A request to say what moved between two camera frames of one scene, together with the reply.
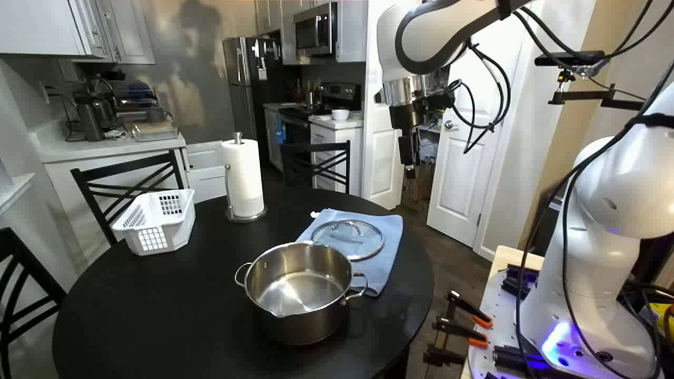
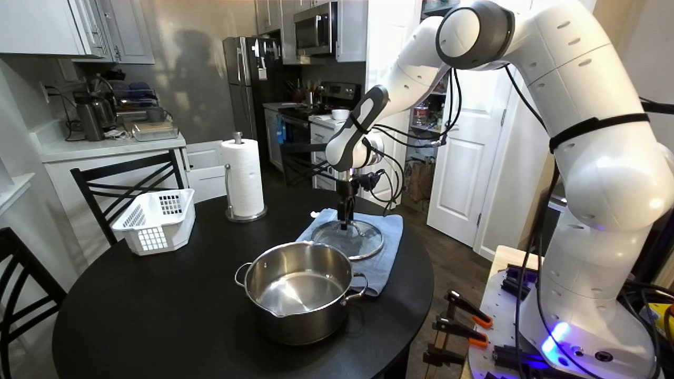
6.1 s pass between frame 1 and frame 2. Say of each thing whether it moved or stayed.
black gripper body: moved
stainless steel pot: stayed
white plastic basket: stayed
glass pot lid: stayed
